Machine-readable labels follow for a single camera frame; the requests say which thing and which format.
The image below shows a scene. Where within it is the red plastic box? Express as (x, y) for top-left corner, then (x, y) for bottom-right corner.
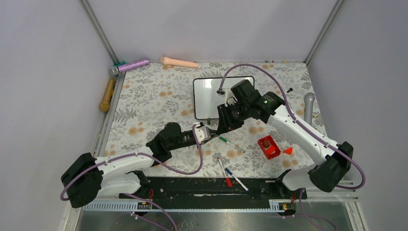
(257, 135), (281, 160)

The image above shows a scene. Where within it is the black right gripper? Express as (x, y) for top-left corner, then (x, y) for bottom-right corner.
(217, 101), (251, 135)

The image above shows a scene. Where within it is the red capped marker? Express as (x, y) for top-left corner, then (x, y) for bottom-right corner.
(217, 157), (232, 187)

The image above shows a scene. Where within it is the blue capped marker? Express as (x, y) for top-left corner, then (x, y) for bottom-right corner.
(225, 168), (250, 192)

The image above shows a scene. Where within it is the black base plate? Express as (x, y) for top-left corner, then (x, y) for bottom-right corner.
(133, 177), (307, 209)

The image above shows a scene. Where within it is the gold toy microphone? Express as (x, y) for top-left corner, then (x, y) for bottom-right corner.
(99, 77), (115, 112)

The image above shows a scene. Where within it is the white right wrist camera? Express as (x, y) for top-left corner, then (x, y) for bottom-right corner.
(217, 88), (237, 106)

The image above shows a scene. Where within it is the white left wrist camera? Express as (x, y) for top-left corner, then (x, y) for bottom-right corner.
(192, 122), (211, 144)

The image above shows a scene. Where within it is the green capped marker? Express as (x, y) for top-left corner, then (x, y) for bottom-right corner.
(219, 136), (245, 153)

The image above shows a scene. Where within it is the purple glitter microphone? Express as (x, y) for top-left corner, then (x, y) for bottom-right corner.
(108, 59), (150, 76)

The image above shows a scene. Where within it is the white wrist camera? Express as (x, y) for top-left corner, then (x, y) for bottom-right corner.
(192, 122), (211, 144)
(217, 88), (237, 106)

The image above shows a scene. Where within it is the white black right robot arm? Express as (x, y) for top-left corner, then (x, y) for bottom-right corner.
(217, 79), (354, 198)

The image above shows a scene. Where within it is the small black-framed whiteboard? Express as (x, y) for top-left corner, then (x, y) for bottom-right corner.
(193, 76), (255, 120)

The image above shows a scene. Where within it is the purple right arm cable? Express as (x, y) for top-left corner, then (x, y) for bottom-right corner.
(218, 63), (367, 190)

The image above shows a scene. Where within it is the peach toy microphone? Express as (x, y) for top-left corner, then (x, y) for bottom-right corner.
(160, 56), (198, 68)

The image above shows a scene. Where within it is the floral table mat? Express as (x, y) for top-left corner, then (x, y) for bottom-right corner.
(96, 63), (313, 179)

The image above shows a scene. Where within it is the brown cylinder in box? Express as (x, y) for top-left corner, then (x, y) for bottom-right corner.
(262, 140), (270, 149)

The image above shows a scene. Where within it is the red plastic triangle piece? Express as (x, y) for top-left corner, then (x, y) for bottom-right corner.
(283, 147), (293, 155)

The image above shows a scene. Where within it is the silver toy microphone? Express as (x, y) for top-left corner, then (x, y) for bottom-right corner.
(304, 92), (315, 125)

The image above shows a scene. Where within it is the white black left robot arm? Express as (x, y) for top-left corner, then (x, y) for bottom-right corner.
(60, 122), (219, 208)

